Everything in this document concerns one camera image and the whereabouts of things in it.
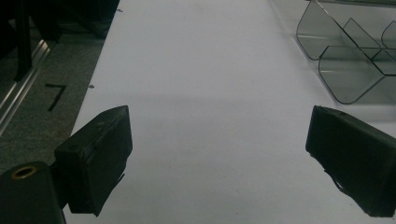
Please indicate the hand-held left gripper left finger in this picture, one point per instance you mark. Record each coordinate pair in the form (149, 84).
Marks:
(93, 155)

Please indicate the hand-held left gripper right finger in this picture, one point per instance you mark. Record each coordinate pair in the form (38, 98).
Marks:
(355, 152)

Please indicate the clear acrylic divider organizer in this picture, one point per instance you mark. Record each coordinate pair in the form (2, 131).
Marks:
(345, 65)

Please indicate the black metal stand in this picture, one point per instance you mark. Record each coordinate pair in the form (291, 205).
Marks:
(23, 37)

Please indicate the aluminium frame rail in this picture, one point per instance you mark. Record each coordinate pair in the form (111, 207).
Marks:
(21, 84)

